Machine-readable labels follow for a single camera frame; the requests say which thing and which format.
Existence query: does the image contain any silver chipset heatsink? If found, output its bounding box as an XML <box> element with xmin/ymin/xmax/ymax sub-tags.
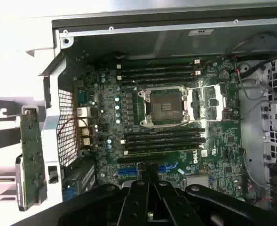
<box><xmin>184</xmin><ymin>176</ymin><xmax>211</xmax><ymax>189</ymax></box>

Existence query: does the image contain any blue expansion slot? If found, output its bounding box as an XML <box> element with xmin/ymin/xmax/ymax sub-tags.
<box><xmin>116</xmin><ymin>166</ymin><xmax>179</xmax><ymax>176</ymax></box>

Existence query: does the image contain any long black expansion slot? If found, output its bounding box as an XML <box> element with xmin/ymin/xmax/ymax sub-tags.
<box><xmin>117</xmin><ymin>156</ymin><xmax>169</xmax><ymax>165</ymax></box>

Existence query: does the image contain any perforated slot cover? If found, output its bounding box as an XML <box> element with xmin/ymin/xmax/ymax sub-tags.
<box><xmin>76</xmin><ymin>162</ymin><xmax>96</xmax><ymax>189</ymax></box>

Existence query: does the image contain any black RAM slot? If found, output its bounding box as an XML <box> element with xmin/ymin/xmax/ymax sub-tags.
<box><xmin>119</xmin><ymin>73</ymin><xmax>198</xmax><ymax>80</ymax></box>
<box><xmin>125</xmin><ymin>134</ymin><xmax>206</xmax><ymax>140</ymax></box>
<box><xmin>120</xmin><ymin>79</ymin><xmax>197</xmax><ymax>86</ymax></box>
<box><xmin>125</xmin><ymin>140</ymin><xmax>205</xmax><ymax>147</ymax></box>
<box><xmin>125</xmin><ymin>128</ymin><xmax>206</xmax><ymax>134</ymax></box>
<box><xmin>119</xmin><ymin>60</ymin><xmax>198</xmax><ymax>67</ymax></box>
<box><xmin>120</xmin><ymin>66</ymin><xmax>198</xmax><ymax>73</ymax></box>

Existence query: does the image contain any blue card retention clip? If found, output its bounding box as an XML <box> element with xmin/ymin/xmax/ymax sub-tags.
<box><xmin>62</xmin><ymin>187</ymin><xmax>74</xmax><ymax>202</ymax></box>

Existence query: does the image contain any green motherboard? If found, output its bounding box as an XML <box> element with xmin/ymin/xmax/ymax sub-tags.
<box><xmin>73</xmin><ymin>55</ymin><xmax>246</xmax><ymax>201</ymax></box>

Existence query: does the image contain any black case latch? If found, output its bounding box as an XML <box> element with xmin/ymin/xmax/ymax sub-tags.
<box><xmin>47</xmin><ymin>165</ymin><xmax>59</xmax><ymax>184</ymax></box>

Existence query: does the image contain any CPU socket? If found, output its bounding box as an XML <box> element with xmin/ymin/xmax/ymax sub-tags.
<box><xmin>138</xmin><ymin>86</ymin><xmax>190</xmax><ymax>128</ymax></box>

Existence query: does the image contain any open metal socket cover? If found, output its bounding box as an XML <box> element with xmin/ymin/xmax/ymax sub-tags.
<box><xmin>189</xmin><ymin>83</ymin><xmax>227</xmax><ymax>121</ymax></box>

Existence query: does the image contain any round coin battery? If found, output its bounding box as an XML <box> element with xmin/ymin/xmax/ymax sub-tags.
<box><xmin>217</xmin><ymin>70</ymin><xmax>231</xmax><ymax>81</ymax></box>

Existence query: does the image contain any open black PC case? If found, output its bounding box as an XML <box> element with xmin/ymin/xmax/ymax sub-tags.
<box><xmin>25</xmin><ymin>4</ymin><xmax>277</xmax><ymax>212</ymax></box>

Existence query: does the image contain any thin grey wire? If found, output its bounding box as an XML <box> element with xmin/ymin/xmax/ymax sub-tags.
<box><xmin>243</xmin><ymin>148</ymin><xmax>270</xmax><ymax>186</ymax></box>

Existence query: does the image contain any red and black wire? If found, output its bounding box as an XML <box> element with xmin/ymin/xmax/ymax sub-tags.
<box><xmin>58</xmin><ymin>117</ymin><xmax>93</xmax><ymax>136</ymax></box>

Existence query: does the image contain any short black wire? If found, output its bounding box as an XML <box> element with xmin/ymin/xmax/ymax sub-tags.
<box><xmin>104</xmin><ymin>52</ymin><xmax>125</xmax><ymax>60</ymax></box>

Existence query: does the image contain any looped black wire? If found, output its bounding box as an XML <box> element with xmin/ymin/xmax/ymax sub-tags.
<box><xmin>222</xmin><ymin>32</ymin><xmax>277</xmax><ymax>61</ymax></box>

